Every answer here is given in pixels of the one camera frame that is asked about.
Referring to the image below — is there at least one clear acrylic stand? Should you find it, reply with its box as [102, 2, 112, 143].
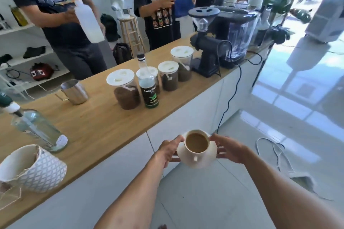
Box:
[0, 183, 23, 211]

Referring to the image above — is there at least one steel milk pitcher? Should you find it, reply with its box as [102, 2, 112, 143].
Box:
[55, 79, 89, 105]

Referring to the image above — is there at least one white shelf unit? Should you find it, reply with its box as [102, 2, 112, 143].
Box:
[0, 0, 72, 100]

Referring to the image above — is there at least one red and white mask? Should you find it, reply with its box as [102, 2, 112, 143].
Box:
[29, 62, 55, 81]

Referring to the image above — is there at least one black power cable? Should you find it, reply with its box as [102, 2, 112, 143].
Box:
[216, 40, 263, 134]

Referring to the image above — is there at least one clear jar with white lid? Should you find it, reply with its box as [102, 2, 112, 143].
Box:
[106, 69, 142, 111]
[158, 61, 179, 92]
[170, 46, 194, 82]
[136, 66, 161, 95]

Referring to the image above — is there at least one white saucer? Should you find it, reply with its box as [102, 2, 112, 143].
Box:
[176, 139, 218, 169]

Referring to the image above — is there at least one blue cloth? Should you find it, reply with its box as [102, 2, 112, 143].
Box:
[171, 0, 194, 19]

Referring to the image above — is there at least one white cable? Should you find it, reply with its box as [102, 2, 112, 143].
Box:
[255, 137, 334, 201]

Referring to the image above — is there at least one dark labelled syrup bottle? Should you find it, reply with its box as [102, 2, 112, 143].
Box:
[137, 52, 160, 109]

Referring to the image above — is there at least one white coffee cup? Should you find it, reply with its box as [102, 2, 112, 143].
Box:
[184, 130, 212, 162]

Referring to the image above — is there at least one white plastic bottle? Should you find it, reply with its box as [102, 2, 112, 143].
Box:
[74, 0, 105, 44]

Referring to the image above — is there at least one green potted plant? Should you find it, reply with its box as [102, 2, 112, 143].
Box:
[262, 0, 293, 45]

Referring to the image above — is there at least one clear glass bottle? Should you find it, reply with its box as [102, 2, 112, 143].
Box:
[5, 102, 69, 153]

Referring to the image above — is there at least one person's left hand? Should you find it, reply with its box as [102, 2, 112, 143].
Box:
[154, 135, 186, 169]

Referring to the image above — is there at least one black folded cloth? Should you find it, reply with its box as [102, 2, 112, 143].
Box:
[23, 46, 46, 59]

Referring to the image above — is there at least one black blender with clear jug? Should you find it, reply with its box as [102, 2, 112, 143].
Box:
[215, 6, 262, 70]

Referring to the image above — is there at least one black coffee grinder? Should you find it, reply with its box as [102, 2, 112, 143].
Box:
[188, 7, 232, 78]

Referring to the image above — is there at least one person's left forearm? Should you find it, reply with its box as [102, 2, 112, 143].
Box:
[94, 153, 168, 229]

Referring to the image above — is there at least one white fan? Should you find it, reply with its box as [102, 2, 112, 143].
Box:
[110, 0, 131, 20]

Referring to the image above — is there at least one white patterned coffee dripper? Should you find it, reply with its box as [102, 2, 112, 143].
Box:
[0, 144, 68, 194]

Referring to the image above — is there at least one person's right hand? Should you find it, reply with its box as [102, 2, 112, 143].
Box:
[209, 133, 252, 164]

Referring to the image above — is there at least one person's right forearm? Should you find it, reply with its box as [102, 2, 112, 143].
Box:
[239, 148, 344, 229]

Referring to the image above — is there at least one white air cooler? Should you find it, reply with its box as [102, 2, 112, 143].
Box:
[305, 0, 344, 43]

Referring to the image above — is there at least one white counter cabinet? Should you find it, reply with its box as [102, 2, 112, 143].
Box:
[5, 46, 270, 229]

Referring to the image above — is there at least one wooden stool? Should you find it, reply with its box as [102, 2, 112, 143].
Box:
[118, 16, 146, 55]

